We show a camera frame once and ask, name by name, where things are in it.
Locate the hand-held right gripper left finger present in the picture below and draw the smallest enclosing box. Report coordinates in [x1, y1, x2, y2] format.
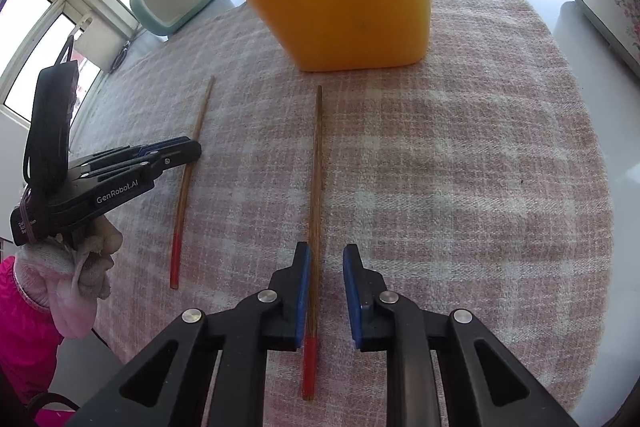
[65, 241, 313, 427]

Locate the white floral slow cooker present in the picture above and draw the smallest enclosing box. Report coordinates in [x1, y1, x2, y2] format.
[567, 0, 640, 80]

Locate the black power cable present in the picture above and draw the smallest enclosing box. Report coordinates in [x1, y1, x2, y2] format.
[111, 41, 132, 74]

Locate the pink checked cloth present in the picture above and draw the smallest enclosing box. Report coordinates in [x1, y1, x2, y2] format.
[70, 0, 616, 427]

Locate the person's left hand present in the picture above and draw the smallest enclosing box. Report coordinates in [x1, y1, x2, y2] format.
[12, 214, 123, 340]

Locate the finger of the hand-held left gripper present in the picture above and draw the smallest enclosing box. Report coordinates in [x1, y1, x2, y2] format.
[67, 137, 193, 170]
[95, 143, 202, 188]

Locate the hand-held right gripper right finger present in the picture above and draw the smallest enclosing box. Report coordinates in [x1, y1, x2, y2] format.
[342, 243, 581, 427]

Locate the red-tipped wooden chopstick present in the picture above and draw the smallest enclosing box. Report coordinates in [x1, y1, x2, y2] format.
[301, 85, 325, 402]
[169, 75, 217, 290]

